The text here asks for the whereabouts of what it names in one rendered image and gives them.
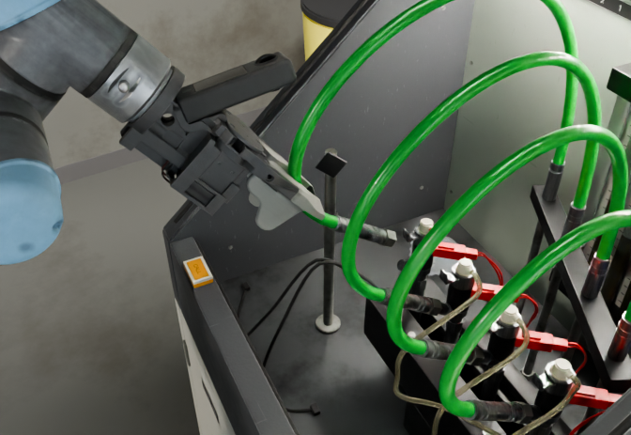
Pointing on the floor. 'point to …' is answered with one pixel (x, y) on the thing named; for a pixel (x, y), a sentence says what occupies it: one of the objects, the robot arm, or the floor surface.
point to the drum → (329, 7)
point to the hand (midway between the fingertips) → (315, 198)
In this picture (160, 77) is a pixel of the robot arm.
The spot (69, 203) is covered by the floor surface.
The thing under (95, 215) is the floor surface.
